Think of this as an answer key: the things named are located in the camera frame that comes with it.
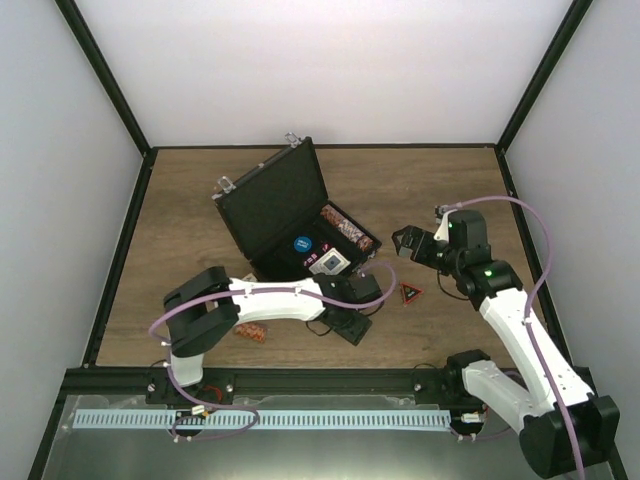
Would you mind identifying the blue small blind button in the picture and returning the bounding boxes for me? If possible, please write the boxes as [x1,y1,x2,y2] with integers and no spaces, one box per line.
[293,236,313,253]

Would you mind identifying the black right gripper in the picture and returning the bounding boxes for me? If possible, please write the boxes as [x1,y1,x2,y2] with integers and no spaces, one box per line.
[392,225,463,276]

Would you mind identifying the red dice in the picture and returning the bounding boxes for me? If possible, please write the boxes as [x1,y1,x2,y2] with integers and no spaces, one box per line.
[303,242,332,268]

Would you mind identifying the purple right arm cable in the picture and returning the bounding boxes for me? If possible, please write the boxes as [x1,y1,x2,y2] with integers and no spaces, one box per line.
[442,195,586,480]

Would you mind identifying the red black triangular card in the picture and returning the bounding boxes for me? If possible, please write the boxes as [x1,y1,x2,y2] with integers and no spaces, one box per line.
[400,282,424,306]

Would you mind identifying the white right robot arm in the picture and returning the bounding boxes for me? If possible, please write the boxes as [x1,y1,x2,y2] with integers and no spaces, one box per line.
[392,206,620,479]

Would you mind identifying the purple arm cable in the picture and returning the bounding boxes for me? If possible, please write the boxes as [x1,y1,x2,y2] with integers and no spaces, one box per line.
[442,195,586,480]
[148,260,399,444]

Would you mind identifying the black poker set case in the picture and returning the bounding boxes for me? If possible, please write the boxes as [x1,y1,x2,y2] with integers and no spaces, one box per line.
[213,133,382,282]

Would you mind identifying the white playing card deck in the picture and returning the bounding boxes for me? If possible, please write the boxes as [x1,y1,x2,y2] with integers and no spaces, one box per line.
[309,249,350,275]

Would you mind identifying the row of poker chips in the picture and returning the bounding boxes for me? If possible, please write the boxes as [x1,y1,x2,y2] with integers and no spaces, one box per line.
[321,205,374,252]

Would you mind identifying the small orange chip stack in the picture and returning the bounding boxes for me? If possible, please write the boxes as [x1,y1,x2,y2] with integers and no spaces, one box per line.
[234,322,268,343]

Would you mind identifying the light blue slotted rail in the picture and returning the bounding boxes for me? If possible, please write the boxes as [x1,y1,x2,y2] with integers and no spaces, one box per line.
[72,409,451,432]

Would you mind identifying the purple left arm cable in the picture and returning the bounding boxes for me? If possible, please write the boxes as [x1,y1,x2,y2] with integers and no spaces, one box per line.
[148,260,399,444]

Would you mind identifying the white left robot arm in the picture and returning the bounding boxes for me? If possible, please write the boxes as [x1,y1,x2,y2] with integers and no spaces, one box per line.
[149,266,386,404]

